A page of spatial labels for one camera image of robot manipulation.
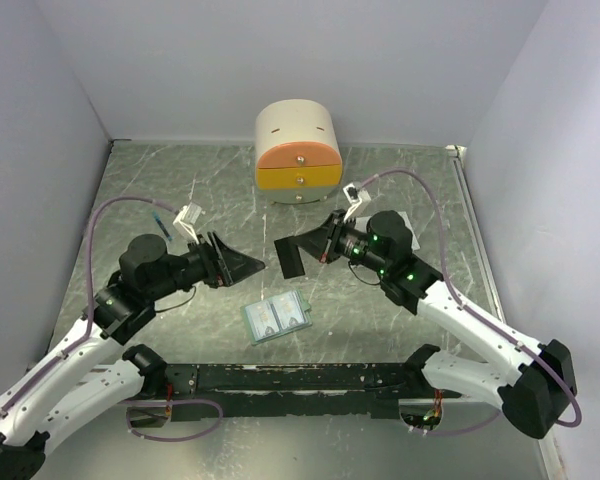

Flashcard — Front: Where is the aluminium frame rail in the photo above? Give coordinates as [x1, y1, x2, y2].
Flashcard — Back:
[36, 407, 565, 479]

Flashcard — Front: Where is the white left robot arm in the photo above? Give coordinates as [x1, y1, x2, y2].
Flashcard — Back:
[0, 233, 265, 479]

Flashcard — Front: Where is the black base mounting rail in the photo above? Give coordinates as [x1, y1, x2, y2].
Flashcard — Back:
[134, 363, 434, 420]

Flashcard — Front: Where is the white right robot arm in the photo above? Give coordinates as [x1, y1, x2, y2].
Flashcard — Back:
[275, 210, 577, 439]

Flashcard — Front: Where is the white card tray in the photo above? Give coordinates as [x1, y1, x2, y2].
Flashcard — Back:
[394, 210, 422, 251]

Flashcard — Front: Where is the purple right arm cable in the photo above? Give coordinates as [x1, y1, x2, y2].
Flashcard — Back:
[359, 168, 583, 436]

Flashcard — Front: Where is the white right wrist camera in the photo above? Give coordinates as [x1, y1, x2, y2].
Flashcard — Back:
[343, 182, 371, 222]

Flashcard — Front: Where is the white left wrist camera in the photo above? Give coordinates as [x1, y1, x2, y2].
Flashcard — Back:
[172, 202, 203, 245]

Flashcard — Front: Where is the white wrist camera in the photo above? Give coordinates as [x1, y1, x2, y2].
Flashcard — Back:
[172, 202, 203, 245]
[343, 182, 371, 222]

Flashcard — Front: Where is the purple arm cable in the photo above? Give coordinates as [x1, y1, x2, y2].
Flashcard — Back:
[359, 168, 583, 436]
[0, 196, 225, 442]

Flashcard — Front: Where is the patterned card pocket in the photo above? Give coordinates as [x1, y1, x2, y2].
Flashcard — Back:
[245, 300, 281, 343]
[271, 291, 306, 330]

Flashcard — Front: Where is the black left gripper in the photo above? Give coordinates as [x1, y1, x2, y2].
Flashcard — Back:
[145, 228, 265, 301]

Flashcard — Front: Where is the round pastel drawer cabinet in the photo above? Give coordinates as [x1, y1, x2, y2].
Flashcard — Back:
[254, 99, 343, 204]

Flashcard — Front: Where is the mint green card holder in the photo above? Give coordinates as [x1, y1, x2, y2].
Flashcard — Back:
[241, 290, 312, 345]

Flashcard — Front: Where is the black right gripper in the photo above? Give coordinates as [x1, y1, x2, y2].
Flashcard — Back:
[292, 209, 390, 276]

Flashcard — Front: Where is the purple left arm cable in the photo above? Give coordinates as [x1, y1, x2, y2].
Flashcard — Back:
[0, 196, 225, 442]

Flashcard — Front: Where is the blue pen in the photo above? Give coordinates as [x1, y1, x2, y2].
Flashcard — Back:
[152, 211, 173, 242]

